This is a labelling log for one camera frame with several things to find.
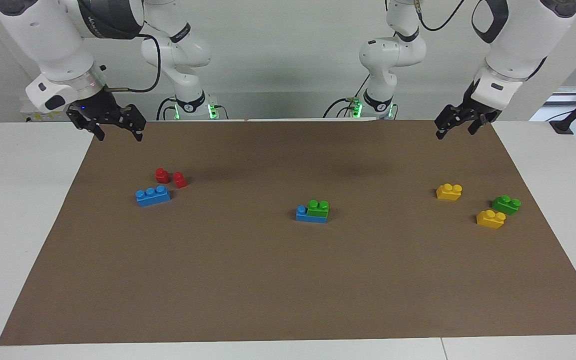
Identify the brown table mat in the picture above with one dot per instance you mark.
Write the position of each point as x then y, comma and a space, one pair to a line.
288, 280

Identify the blue three-stud toy block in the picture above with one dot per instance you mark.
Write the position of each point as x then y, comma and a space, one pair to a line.
153, 197
307, 217

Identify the white wall socket box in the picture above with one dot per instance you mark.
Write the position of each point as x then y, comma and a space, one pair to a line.
33, 116

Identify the green two-stud toy block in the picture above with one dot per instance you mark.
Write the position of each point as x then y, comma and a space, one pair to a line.
505, 206
318, 209

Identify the yellow two-stud toy block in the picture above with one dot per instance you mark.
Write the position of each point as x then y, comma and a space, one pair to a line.
490, 220
448, 193

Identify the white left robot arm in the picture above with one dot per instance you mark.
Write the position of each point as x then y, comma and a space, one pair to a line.
517, 45

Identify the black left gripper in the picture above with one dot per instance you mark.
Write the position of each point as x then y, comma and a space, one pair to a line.
470, 107

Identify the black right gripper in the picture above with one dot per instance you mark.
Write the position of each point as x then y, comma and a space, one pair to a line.
103, 112

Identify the red single-stud toy block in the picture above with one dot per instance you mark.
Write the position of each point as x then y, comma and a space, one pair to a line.
180, 180
162, 176

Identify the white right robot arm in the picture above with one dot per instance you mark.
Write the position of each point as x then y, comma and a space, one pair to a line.
58, 45

